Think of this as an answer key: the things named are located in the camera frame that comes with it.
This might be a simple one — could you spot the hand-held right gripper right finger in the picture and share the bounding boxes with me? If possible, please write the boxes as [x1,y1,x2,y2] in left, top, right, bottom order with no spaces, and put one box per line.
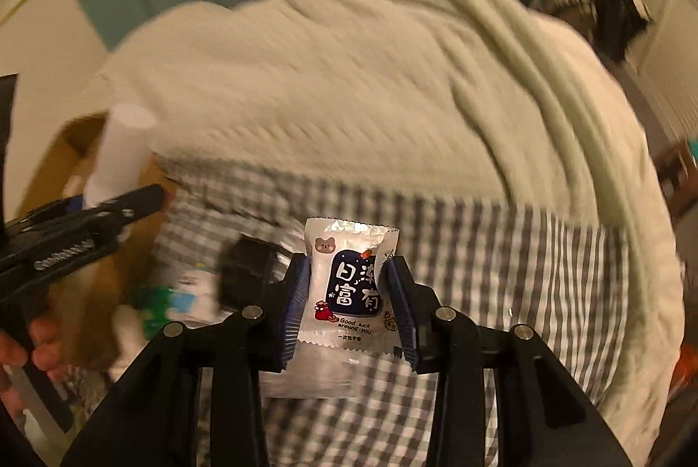
[379,254,636,467]

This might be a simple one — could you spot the black clothing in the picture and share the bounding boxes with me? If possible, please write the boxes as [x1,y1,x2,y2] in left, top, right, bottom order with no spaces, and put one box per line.
[592,0,652,61]

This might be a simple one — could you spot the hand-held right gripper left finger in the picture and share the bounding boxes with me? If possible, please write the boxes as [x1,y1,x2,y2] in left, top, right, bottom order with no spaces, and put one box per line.
[60,253,314,467]

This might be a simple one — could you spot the cardboard box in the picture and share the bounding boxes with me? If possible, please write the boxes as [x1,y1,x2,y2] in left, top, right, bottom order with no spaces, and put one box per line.
[16,115,181,375]

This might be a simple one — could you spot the bed with white blanket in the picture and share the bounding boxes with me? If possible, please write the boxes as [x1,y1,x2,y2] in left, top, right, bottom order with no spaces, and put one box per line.
[82,0,685,451]

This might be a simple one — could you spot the white louvred wardrobe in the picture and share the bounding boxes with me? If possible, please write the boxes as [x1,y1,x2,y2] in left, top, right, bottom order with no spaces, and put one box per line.
[624,0,698,148]

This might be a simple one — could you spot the grey checked bed sheet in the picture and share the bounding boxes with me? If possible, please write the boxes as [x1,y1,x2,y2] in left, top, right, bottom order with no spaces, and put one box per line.
[109,161,633,467]

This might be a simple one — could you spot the clear plastic bag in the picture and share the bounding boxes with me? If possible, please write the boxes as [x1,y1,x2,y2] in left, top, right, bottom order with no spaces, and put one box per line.
[259,336,361,399]

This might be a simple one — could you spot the white paper roll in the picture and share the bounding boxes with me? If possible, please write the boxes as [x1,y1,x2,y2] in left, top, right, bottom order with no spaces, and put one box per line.
[84,104,157,207]

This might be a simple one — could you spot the wooden stool with teal top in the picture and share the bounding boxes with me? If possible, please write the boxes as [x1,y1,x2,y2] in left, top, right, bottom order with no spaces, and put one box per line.
[654,138,698,222]

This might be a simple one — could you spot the green and white box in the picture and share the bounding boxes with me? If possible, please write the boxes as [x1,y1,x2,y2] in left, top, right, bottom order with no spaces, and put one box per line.
[133,282,200,334]

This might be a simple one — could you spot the white snack packet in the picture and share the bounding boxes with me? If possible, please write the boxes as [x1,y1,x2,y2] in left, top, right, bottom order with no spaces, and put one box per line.
[297,217,407,361]

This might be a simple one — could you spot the black plastic object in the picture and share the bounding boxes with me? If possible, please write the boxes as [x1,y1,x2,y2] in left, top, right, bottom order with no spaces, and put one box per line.
[217,235,280,322]

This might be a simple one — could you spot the person's left hand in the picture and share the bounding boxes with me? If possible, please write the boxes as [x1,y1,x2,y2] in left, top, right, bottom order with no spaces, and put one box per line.
[0,317,74,391]

